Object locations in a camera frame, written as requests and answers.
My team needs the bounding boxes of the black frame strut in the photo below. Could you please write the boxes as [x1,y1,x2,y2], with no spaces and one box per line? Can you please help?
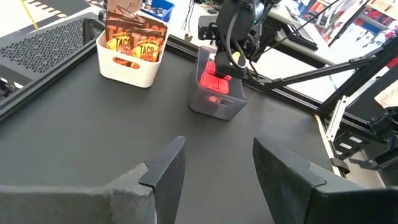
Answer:
[331,107,398,187]

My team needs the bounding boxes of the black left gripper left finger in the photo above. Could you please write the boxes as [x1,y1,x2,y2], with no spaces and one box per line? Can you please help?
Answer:
[0,136,187,224]

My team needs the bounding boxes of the black keyboard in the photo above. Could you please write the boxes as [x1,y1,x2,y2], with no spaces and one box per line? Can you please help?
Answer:
[287,11,320,51]

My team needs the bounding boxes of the grey desk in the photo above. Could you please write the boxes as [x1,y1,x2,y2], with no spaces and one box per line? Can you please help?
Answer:
[267,0,355,68]

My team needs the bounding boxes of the dark grey translucent bin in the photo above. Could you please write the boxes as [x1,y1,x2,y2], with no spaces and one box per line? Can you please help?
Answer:
[188,45,251,121]

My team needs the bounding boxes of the thin black frame bar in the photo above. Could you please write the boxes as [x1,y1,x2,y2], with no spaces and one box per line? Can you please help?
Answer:
[264,57,386,90]

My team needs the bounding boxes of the yellow cable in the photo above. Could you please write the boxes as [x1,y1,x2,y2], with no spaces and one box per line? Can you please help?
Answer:
[20,0,40,31]

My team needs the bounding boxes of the red-lidded smoked paprika tin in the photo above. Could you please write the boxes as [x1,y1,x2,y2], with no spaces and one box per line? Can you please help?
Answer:
[200,72,231,95]

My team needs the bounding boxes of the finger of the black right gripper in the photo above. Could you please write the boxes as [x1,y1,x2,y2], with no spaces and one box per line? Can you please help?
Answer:
[214,50,247,80]

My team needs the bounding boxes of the brown taco seasoning packet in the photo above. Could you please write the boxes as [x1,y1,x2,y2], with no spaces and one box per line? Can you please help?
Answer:
[104,18,133,52]
[104,0,147,24]
[130,26,165,63]
[136,14,169,35]

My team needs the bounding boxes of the white bin with handle slots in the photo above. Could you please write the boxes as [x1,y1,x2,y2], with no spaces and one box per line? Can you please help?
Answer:
[95,29,170,89]

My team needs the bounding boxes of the blue plastic bin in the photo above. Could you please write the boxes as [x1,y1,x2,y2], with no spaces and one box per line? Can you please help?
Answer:
[141,0,175,23]

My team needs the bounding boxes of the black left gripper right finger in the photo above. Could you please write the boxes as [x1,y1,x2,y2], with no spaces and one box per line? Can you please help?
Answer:
[252,137,398,224]

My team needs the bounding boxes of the white metal bracket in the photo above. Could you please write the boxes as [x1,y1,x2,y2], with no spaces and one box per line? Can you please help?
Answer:
[325,95,348,142]

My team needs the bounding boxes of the black perforated computer case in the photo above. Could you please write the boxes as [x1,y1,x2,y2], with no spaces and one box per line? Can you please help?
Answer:
[0,12,105,103]

